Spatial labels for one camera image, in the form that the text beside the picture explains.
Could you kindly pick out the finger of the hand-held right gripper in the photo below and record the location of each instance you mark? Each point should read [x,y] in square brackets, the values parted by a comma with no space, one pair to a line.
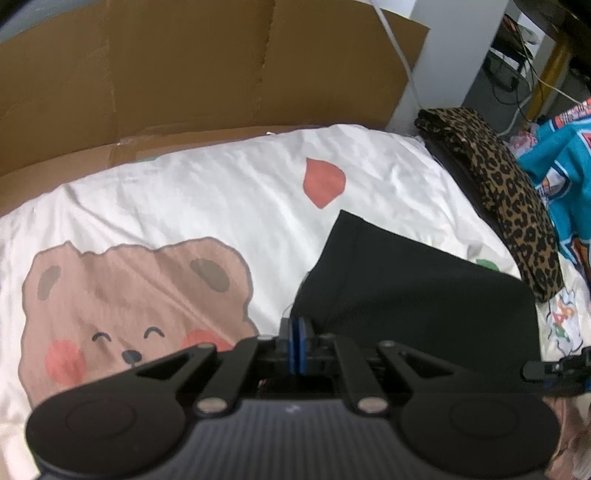
[568,369]

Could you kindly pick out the teal printed cloth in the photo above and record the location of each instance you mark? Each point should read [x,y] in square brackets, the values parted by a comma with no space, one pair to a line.
[563,152]

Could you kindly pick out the white bear print bedsheet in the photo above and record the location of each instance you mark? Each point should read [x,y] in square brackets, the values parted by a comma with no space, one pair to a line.
[184,194]

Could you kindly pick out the black shorts with patterned trim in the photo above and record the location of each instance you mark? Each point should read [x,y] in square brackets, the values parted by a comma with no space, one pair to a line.
[415,295]

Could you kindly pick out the brown cardboard sheet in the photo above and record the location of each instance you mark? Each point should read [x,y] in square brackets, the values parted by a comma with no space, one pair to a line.
[184,69]

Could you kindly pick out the white desk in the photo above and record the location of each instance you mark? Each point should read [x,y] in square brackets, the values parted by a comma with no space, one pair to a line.
[443,69]

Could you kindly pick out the leopard print cloth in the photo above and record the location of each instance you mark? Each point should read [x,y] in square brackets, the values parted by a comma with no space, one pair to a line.
[508,194]

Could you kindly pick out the yellow metal bar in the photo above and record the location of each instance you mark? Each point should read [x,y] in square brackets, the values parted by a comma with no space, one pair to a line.
[551,74]

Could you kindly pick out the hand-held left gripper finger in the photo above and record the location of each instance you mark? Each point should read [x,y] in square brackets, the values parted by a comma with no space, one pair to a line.
[304,350]
[295,350]

